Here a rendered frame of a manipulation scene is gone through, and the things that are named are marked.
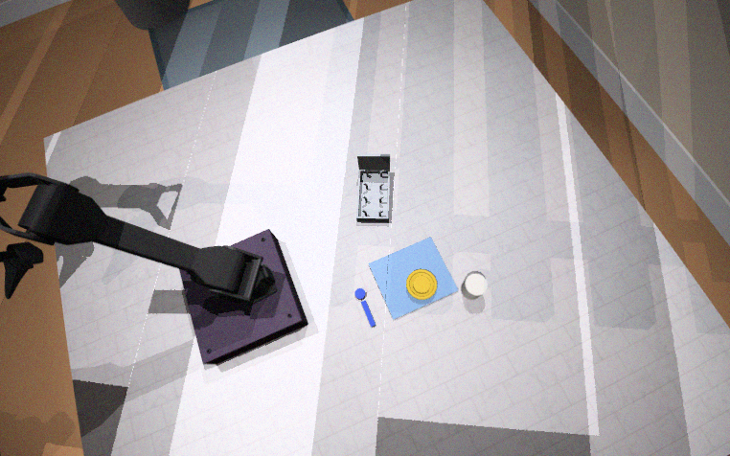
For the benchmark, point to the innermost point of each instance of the light blue flat mat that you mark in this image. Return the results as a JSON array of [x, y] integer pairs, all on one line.
[[392, 271]]

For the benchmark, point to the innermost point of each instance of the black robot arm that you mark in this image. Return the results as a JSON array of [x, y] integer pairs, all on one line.
[[58, 212]]

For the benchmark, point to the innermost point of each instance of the yellow plate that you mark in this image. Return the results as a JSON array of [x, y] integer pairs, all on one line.
[[421, 284]]

